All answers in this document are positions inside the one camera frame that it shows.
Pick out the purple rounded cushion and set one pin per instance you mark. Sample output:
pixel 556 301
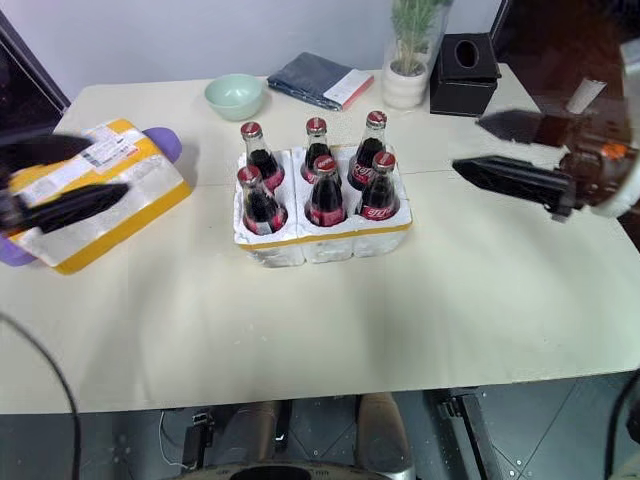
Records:
pixel 165 142

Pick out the folded dark blue cloth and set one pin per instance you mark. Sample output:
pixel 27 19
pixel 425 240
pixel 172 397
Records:
pixel 305 75

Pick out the brown grey robot leg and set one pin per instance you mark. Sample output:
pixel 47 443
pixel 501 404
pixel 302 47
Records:
pixel 382 430

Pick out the green potted plant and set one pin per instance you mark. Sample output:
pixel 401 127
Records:
pixel 411 30

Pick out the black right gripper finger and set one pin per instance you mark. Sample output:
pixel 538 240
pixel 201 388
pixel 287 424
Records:
pixel 520 180
pixel 525 129

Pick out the white ribbed plant pot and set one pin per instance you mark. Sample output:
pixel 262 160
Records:
pixel 404 89

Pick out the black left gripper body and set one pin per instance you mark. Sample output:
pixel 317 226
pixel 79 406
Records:
pixel 12 212

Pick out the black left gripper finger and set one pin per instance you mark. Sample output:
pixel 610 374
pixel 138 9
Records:
pixel 80 205
pixel 45 150

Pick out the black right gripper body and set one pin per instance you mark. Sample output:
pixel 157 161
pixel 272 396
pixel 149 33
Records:
pixel 592 170

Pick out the black table frame bracket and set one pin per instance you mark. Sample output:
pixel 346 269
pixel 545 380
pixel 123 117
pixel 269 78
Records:
pixel 197 440

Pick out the dark cabinet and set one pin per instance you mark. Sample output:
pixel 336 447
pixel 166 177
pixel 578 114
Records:
pixel 560 40

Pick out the dark rounded robot base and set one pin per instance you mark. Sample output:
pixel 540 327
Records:
pixel 300 472

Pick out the black tissue box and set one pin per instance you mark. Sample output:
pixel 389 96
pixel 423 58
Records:
pixel 462 85

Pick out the black table frame leg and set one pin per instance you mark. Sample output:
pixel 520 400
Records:
pixel 475 435

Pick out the yellow taped foam box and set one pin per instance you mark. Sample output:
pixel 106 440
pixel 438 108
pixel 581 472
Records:
pixel 145 180

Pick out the glass cola bottle red cap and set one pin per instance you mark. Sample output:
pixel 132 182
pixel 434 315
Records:
pixel 326 197
pixel 257 207
pixel 260 160
pixel 380 195
pixel 316 145
pixel 367 152

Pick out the potted plant white pot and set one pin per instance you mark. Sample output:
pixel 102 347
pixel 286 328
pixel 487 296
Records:
pixel 439 35

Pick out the white foam crate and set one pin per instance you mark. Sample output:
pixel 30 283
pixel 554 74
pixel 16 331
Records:
pixel 325 245

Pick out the dark screen panel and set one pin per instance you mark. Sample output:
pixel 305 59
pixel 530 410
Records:
pixel 25 75

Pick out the pale green bowl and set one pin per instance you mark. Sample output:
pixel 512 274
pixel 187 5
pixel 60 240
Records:
pixel 235 97

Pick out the white red notebook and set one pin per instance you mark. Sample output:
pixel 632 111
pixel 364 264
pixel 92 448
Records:
pixel 350 86

